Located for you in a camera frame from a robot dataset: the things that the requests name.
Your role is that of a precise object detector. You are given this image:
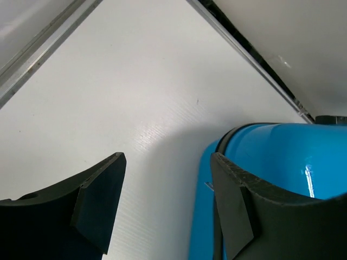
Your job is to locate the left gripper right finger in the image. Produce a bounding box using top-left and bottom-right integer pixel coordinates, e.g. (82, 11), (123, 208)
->
(210, 153), (346, 259)

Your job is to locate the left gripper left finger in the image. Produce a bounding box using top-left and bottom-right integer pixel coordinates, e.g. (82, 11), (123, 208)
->
(1, 152), (126, 259)

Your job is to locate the blue child suitcase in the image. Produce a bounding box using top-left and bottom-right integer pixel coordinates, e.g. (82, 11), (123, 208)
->
(189, 115), (346, 259)

